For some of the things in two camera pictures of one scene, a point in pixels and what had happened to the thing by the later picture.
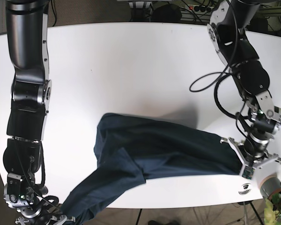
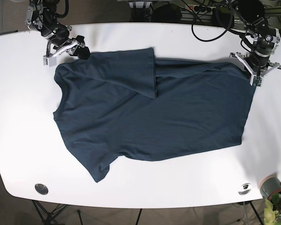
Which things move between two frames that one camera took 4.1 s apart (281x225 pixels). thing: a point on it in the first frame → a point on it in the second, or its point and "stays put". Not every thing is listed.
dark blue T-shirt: (129, 149) → (133, 106)
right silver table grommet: (245, 189) stays put
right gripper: (253, 153) → (254, 71)
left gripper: (33, 215) → (72, 46)
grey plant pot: (271, 185) stays put
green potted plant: (277, 209) stays put
